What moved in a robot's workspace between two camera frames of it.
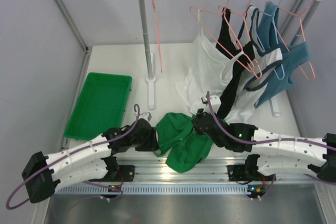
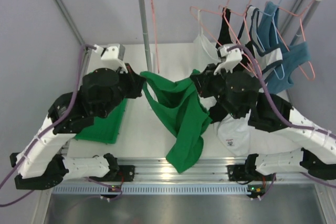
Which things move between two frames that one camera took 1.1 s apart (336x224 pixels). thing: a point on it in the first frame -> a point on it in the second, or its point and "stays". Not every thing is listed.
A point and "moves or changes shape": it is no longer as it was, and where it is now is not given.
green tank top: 178,138 moves or changes shape
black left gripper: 153,138 -> 132,82
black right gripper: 200,112 -> 205,79
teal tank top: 270,36 stays
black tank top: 242,54 stays
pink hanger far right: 300,17 stays
